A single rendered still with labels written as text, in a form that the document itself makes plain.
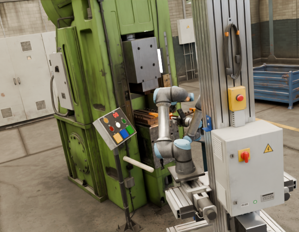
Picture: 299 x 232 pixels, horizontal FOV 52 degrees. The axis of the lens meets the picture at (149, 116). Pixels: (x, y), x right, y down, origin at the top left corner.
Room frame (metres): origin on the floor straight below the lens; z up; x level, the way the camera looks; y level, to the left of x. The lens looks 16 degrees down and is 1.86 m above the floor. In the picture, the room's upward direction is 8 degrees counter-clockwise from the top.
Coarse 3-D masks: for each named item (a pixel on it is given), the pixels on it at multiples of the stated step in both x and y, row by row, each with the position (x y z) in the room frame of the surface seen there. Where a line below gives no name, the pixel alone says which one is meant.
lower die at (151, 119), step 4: (136, 112) 3.29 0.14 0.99; (140, 112) 3.22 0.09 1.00; (152, 112) 3.18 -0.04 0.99; (136, 116) 3.16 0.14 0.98; (140, 116) 3.13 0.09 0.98; (144, 116) 3.08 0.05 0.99; (148, 116) 3.05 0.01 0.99; (152, 116) 3.03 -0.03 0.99; (156, 116) 3.03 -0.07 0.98; (136, 120) 3.13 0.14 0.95; (144, 120) 3.00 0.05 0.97; (148, 120) 2.97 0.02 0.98; (152, 120) 3.00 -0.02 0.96; (156, 120) 3.03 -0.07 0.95; (152, 124) 3.00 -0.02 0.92
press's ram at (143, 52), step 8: (136, 40) 2.97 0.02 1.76; (144, 40) 3.03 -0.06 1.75; (152, 40) 3.08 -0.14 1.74; (128, 48) 2.98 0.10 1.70; (136, 48) 2.96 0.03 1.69; (144, 48) 3.02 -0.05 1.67; (152, 48) 3.07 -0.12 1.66; (128, 56) 3.00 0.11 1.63; (136, 56) 2.96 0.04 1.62; (144, 56) 3.01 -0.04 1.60; (152, 56) 3.07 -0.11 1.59; (128, 64) 3.02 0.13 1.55; (136, 64) 2.95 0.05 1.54; (144, 64) 3.00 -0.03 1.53; (152, 64) 3.06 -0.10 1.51; (128, 72) 3.04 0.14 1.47; (136, 72) 2.94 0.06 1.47; (144, 72) 3.00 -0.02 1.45; (152, 72) 3.05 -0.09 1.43; (160, 72) 3.11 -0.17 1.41; (128, 80) 3.06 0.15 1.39; (136, 80) 2.95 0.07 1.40; (144, 80) 2.99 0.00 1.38
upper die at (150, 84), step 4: (152, 80) 3.04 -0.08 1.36; (156, 80) 3.07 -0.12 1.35; (132, 84) 3.10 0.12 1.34; (136, 84) 3.04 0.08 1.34; (140, 84) 2.99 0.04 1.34; (144, 84) 2.98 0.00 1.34; (148, 84) 3.01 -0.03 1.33; (152, 84) 3.04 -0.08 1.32; (156, 84) 3.07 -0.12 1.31; (132, 88) 3.11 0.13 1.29; (136, 88) 3.05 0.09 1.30; (140, 88) 2.99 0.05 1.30; (144, 88) 2.98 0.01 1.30; (148, 88) 3.00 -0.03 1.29; (152, 88) 3.03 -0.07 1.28
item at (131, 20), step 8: (120, 0) 3.09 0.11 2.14; (128, 0) 3.14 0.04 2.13; (136, 0) 3.19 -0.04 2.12; (144, 0) 3.25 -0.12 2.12; (120, 8) 3.08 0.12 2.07; (128, 8) 3.13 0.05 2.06; (136, 8) 3.19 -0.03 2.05; (144, 8) 3.24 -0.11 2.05; (120, 16) 3.06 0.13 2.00; (128, 16) 3.13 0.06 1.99; (136, 16) 3.17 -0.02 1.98; (144, 16) 3.24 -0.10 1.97; (120, 24) 3.05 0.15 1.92; (128, 24) 3.12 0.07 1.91; (136, 24) 3.16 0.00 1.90; (144, 24) 3.22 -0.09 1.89; (152, 24) 3.27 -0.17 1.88; (120, 32) 3.05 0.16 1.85; (128, 32) 3.10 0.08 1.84; (136, 32) 3.15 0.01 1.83
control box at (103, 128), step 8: (112, 112) 2.65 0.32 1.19; (120, 112) 2.72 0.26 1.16; (96, 120) 2.49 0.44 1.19; (112, 120) 2.58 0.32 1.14; (120, 120) 2.65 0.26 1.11; (128, 120) 2.73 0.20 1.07; (96, 128) 2.49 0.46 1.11; (104, 128) 2.45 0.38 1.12; (120, 128) 2.58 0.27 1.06; (104, 136) 2.46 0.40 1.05; (112, 136) 2.45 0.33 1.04; (128, 136) 2.59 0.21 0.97; (112, 144) 2.43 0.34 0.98; (120, 144) 2.46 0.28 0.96
